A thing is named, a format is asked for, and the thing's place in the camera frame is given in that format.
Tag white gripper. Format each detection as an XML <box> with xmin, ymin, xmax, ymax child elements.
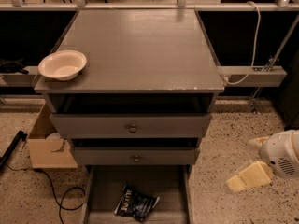
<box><xmin>225</xmin><ymin>130</ymin><xmax>299</xmax><ymax>192</ymax></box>

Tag blue chip bag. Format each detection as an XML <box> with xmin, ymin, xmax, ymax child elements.
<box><xmin>114</xmin><ymin>185</ymin><xmax>160</xmax><ymax>221</ymax></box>

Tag grey open bottom drawer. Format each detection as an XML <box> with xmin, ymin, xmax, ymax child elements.
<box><xmin>80</xmin><ymin>165</ymin><xmax>194</xmax><ymax>224</ymax></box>

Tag grey wooden drawer cabinet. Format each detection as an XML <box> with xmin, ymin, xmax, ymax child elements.
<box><xmin>33</xmin><ymin>8</ymin><xmax>226</xmax><ymax>170</ymax></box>

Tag grey middle drawer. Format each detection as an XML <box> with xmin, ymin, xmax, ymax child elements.
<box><xmin>71</xmin><ymin>147</ymin><xmax>200</xmax><ymax>165</ymax></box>

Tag grey top drawer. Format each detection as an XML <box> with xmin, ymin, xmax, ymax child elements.
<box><xmin>50</xmin><ymin>114</ymin><xmax>210</xmax><ymax>139</ymax></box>

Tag dark cabinet at right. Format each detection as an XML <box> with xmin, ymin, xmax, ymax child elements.
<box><xmin>278</xmin><ymin>51</ymin><xmax>299</xmax><ymax>130</ymax></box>

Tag white bowl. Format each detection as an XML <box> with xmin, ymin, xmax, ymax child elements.
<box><xmin>38</xmin><ymin>50</ymin><xmax>87</xmax><ymax>81</ymax></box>

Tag cardboard box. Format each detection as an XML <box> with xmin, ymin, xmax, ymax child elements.
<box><xmin>27</xmin><ymin>105</ymin><xmax>78</xmax><ymax>169</ymax></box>

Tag black bar on floor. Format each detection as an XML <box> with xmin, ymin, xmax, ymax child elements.
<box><xmin>0</xmin><ymin>131</ymin><xmax>27</xmax><ymax>171</ymax></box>

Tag white cable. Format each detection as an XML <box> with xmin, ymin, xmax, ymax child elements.
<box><xmin>222</xmin><ymin>0</ymin><xmax>262</xmax><ymax>86</ymax></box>

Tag black floor cable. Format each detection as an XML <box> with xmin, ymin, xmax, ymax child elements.
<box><xmin>5</xmin><ymin>162</ymin><xmax>86</xmax><ymax>224</ymax></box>

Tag black object on rail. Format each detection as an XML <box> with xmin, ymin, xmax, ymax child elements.
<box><xmin>0</xmin><ymin>59</ymin><xmax>28</xmax><ymax>74</ymax></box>

